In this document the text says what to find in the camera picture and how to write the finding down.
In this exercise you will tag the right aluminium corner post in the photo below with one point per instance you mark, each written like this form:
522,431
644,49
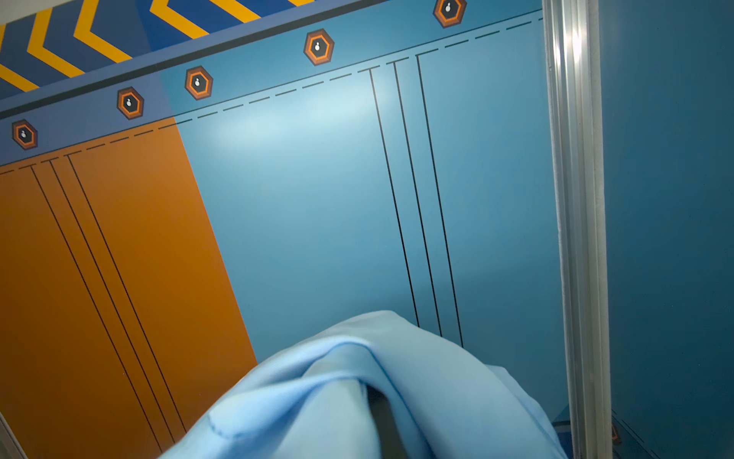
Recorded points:
573,64

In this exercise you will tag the light blue cloth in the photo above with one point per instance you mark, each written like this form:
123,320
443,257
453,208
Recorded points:
375,386

